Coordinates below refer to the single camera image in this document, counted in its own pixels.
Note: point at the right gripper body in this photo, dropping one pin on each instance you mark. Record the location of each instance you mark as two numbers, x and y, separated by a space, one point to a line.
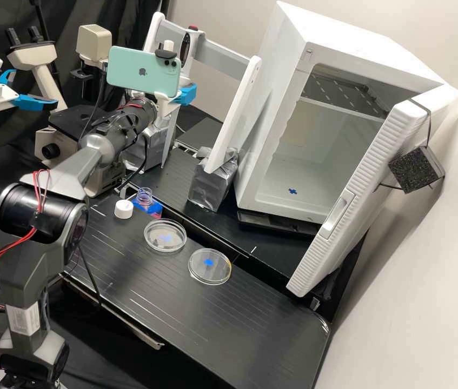
166 106

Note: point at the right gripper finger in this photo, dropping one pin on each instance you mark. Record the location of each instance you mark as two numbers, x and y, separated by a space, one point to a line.
188 94

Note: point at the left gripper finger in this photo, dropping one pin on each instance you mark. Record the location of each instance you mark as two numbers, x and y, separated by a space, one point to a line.
7 73
34 103

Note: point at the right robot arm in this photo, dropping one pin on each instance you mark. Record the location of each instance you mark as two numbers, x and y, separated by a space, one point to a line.
50 219

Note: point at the cream microscope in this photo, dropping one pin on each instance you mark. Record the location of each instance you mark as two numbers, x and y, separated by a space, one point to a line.
46 81

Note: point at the black platform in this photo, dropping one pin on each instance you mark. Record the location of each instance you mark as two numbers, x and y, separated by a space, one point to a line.
198 133
220 227
212 324

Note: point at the small bottle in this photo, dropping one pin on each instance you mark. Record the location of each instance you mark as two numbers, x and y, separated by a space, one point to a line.
145 196

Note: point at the white incubator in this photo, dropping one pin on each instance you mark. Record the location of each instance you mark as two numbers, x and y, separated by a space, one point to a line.
285 60

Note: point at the blue bottle holder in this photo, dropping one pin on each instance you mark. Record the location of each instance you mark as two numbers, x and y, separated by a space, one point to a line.
153 210

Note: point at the white cap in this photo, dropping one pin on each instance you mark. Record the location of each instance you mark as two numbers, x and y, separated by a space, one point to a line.
123 210

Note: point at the petri dish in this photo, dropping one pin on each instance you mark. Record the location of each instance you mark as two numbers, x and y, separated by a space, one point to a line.
165 236

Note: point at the petri dish lid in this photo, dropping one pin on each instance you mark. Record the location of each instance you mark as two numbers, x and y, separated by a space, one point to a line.
209 267

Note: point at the incubator door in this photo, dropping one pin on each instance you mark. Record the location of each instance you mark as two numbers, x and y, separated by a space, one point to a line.
346 202

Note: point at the right wrist camera phone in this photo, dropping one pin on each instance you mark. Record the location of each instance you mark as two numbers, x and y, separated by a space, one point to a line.
135 71

